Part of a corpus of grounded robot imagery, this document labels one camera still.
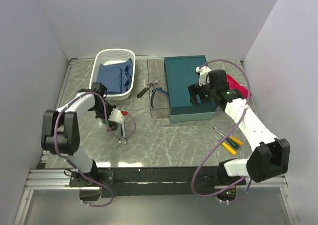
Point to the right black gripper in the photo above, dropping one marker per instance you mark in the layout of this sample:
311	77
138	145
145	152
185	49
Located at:
196	89

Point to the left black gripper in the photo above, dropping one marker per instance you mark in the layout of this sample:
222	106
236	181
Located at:
111	108

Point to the teal storage box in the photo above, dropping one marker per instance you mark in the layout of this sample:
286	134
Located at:
179	74

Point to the black adjustable wrench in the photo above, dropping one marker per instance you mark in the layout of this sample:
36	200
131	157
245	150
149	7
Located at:
148	86

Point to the blue handled pliers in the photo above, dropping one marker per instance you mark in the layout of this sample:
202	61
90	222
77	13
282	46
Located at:
154	90

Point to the green hex key set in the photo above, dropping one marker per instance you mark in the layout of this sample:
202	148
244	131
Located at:
113	126

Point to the green handled screwdriver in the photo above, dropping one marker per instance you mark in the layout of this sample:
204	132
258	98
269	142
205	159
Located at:
234	144

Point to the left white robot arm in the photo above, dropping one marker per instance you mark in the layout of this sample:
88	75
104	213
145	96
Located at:
60	129

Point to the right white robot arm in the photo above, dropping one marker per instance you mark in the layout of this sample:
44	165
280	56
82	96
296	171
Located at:
270	155

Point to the blue checkered cloth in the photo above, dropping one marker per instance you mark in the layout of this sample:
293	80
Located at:
117	78

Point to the silver open-end wrench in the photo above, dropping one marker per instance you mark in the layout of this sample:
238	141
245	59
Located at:
123	138

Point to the magenta cloth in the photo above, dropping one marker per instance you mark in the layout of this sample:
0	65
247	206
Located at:
233	84

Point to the white plastic basket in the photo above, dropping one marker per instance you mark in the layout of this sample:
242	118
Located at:
112	56

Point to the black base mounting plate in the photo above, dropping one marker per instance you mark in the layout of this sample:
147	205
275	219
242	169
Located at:
147	181

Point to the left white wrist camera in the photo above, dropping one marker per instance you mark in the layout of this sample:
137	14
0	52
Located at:
117	116

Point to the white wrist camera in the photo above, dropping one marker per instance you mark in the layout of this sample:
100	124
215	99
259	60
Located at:
203	73
117	116

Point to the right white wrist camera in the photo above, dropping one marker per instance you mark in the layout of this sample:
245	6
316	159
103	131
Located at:
203	73

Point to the yellow handled screwdriver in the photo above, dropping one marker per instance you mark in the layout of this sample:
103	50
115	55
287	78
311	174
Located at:
229	148

